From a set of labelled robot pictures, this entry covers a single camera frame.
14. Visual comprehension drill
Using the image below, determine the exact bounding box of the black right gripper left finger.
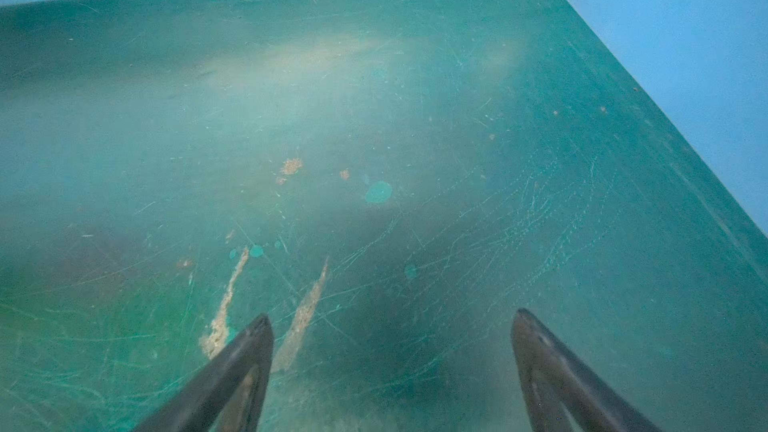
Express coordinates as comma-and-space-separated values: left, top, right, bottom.
134, 314, 274, 431

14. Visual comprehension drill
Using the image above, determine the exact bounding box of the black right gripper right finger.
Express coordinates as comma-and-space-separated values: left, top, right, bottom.
511, 308, 659, 432

